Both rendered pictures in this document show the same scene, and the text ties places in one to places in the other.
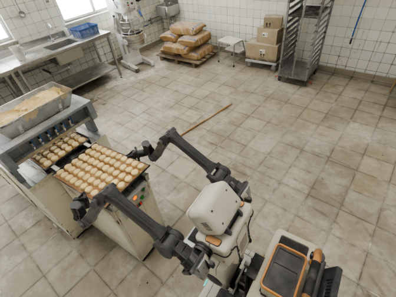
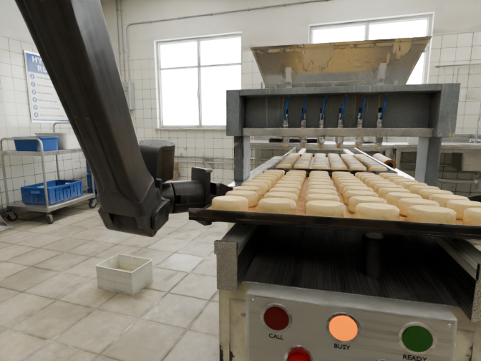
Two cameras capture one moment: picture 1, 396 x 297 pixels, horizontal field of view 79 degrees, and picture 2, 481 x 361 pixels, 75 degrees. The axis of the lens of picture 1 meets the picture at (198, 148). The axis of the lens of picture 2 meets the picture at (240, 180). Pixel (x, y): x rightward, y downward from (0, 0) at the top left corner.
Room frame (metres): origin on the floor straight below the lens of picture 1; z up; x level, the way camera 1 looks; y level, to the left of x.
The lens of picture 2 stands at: (0.76, 0.21, 1.05)
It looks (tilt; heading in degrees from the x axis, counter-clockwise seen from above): 9 degrees down; 65
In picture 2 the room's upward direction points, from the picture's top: straight up
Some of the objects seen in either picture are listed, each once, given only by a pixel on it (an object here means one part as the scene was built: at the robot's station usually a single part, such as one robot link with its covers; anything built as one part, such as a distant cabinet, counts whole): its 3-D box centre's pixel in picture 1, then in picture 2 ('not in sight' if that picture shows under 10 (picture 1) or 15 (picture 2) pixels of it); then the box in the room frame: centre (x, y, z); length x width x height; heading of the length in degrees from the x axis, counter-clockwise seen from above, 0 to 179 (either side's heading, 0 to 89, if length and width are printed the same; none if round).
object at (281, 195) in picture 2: not in sight; (280, 200); (1.01, 0.60, 0.94); 0.05 x 0.05 x 0.02
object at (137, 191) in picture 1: (134, 200); (340, 349); (1.03, 0.48, 0.77); 0.24 x 0.04 x 0.14; 141
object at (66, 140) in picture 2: not in sight; (60, 140); (0.40, 4.74, 0.90); 0.44 x 0.36 x 0.20; 145
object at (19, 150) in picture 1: (49, 136); (329, 138); (1.57, 1.15, 1.01); 0.72 x 0.33 x 0.34; 141
